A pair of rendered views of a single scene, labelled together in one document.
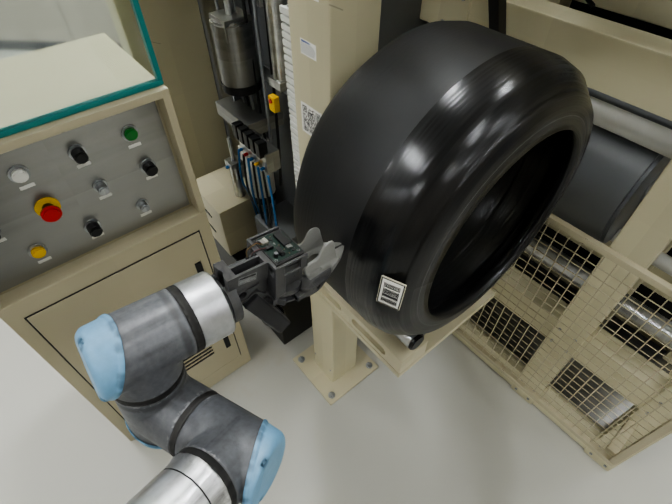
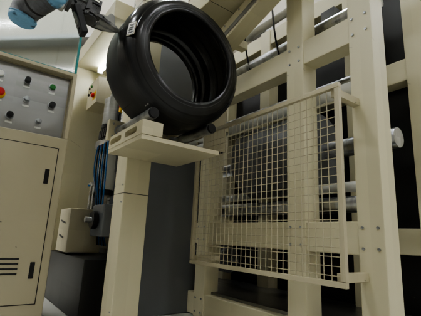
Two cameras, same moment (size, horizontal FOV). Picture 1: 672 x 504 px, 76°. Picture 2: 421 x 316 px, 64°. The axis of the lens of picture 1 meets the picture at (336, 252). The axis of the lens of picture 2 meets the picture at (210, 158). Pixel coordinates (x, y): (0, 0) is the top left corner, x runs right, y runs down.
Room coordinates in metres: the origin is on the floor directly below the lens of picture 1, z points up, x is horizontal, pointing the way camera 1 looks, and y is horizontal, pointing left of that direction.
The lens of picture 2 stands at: (-0.75, -0.49, 0.44)
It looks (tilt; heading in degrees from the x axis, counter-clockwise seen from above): 13 degrees up; 4
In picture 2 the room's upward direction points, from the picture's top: 3 degrees clockwise
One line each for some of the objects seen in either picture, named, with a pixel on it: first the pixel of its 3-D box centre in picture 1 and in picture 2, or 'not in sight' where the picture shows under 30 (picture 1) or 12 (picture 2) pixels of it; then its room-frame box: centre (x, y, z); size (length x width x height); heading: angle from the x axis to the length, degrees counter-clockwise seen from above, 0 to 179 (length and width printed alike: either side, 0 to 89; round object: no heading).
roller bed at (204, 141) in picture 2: not in sight; (205, 128); (1.12, -0.33, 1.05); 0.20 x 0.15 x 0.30; 40
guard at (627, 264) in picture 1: (525, 308); (250, 189); (0.74, -0.58, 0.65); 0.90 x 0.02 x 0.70; 40
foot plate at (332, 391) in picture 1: (335, 362); not in sight; (0.89, 0.00, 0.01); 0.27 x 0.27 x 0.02; 40
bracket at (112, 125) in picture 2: not in sight; (146, 138); (0.84, -0.06, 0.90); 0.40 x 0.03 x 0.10; 130
